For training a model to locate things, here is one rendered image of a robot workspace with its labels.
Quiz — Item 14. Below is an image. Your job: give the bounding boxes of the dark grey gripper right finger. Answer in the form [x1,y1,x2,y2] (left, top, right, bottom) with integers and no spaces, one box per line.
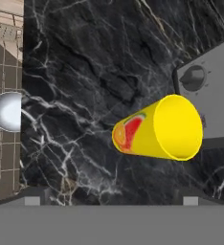
[173,188,224,207]

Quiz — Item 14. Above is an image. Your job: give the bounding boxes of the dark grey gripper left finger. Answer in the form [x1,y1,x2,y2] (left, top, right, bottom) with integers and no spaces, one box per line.
[0,186,52,207]

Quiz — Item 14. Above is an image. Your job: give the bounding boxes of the yellow cup with fruit print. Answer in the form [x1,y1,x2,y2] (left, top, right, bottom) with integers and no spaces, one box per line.
[111,94,204,162]

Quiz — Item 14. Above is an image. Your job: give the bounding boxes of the white round bowl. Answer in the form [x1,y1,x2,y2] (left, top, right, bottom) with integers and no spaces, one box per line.
[0,91,23,134]

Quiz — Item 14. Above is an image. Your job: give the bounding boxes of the grey appliance with knob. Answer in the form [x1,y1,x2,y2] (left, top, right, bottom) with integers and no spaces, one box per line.
[172,35,224,150]

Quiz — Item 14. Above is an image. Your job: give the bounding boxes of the dark grey round knob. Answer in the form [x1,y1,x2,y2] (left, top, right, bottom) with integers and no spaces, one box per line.
[179,64,209,93]

